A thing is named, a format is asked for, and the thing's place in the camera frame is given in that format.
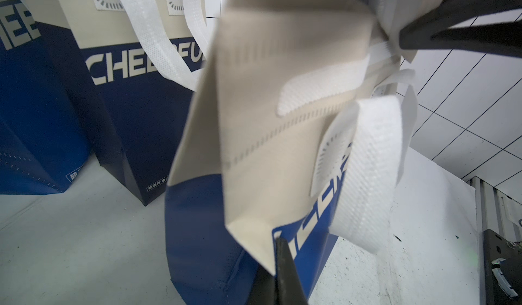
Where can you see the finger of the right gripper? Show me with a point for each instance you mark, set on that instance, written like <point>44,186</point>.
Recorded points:
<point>439,23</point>
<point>473,40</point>

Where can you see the blue Cheerful bag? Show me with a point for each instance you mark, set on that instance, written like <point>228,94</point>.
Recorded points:
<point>42,145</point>

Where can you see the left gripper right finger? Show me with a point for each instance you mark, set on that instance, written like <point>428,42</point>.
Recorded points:
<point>288,287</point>

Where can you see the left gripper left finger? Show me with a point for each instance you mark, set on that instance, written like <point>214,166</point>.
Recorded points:
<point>264,290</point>

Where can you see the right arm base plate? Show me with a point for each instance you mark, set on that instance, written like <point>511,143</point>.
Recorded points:
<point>502,268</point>

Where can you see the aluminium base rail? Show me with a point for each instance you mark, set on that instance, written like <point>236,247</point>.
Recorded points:
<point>498,212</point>

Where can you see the dark blue bag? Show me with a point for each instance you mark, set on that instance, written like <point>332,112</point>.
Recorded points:
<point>295,131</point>

